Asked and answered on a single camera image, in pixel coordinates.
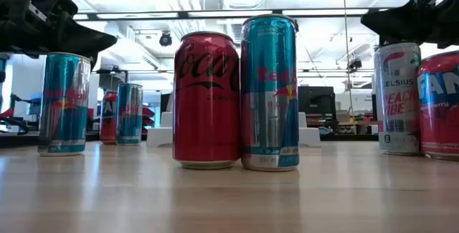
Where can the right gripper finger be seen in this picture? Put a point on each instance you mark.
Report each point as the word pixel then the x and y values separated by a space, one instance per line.
pixel 401 21

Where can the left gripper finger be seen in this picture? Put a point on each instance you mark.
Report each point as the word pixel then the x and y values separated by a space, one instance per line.
pixel 79 36

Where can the white Celsius can black lid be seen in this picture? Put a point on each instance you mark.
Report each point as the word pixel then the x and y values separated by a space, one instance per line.
pixel 396 93

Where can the blue silver Red Bull can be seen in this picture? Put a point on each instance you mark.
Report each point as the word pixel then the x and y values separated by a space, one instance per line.
pixel 129 125
pixel 64 118
pixel 269 118

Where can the red Fanta strawberry can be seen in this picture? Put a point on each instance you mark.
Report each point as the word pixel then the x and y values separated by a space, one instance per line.
pixel 441 118
pixel 107 125

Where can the red Coca-Cola can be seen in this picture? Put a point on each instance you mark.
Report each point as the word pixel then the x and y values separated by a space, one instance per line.
pixel 206 125

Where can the white three-step shelf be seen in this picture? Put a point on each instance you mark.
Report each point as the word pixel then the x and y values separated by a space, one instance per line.
pixel 159 136

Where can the thin vertical pole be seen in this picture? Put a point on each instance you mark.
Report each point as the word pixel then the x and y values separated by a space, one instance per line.
pixel 346 46

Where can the red stacked trays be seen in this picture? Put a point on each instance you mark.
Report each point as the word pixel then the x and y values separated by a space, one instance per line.
pixel 147 113

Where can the black computer monitor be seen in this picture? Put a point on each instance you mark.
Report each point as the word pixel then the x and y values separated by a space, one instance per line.
pixel 317 100

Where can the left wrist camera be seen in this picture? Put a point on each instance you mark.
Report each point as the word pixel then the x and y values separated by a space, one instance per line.
pixel 59 1

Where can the black horizontal frame bar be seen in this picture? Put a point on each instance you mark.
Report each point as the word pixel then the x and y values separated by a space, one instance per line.
pixel 186 14

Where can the black aluminium table frame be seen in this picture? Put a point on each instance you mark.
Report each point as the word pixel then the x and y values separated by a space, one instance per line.
pixel 18 140

